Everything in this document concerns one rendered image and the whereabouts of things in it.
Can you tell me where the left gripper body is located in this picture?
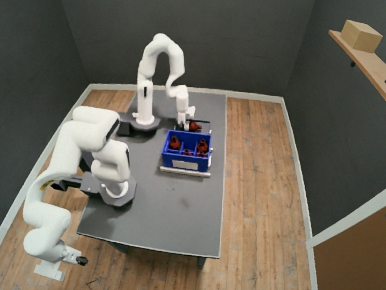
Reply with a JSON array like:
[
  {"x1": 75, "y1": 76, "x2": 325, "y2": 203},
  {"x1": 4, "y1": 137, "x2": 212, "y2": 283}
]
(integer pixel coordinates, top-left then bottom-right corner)
[{"x1": 177, "y1": 111, "x2": 187, "y2": 125}]

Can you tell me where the black shallow tray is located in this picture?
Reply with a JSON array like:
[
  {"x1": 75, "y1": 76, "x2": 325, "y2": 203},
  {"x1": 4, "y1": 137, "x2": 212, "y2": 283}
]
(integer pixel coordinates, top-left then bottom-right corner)
[{"x1": 175, "y1": 119, "x2": 211, "y2": 135}]

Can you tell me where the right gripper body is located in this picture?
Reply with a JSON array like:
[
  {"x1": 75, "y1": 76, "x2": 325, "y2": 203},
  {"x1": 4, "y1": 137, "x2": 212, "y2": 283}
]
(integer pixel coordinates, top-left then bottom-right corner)
[{"x1": 61, "y1": 246, "x2": 82, "y2": 265}]

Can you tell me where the blue box with white label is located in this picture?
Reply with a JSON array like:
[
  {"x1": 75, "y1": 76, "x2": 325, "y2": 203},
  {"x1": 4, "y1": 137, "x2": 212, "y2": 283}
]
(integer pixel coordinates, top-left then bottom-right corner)
[{"x1": 161, "y1": 130, "x2": 212, "y2": 173}]

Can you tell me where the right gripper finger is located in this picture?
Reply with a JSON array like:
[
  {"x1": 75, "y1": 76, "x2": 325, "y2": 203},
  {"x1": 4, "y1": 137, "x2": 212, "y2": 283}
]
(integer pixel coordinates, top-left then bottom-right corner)
[{"x1": 76, "y1": 256, "x2": 89, "y2": 266}]

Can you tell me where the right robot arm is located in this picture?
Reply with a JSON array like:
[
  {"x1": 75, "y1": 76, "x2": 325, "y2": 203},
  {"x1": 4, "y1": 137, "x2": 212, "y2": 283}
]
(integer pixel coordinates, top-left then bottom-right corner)
[{"x1": 23, "y1": 106, "x2": 130, "y2": 281}]

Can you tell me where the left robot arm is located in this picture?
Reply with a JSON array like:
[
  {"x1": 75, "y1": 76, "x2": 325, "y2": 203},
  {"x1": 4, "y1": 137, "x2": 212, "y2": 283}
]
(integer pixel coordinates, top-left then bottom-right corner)
[{"x1": 133, "y1": 34, "x2": 195, "y2": 125}]

